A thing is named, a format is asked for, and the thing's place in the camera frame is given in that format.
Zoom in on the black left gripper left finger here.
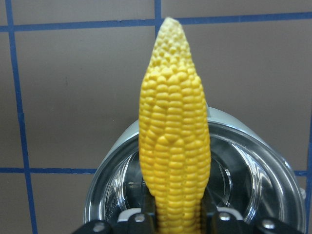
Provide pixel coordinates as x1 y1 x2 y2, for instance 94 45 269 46
117 195 156 234

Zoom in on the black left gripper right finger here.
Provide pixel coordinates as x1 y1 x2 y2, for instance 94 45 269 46
201 192 246 234

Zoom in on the yellow corn cob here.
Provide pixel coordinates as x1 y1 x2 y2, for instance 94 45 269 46
138 18 211 234

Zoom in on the pale green cooking pot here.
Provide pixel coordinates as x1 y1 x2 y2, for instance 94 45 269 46
83 107 306 233

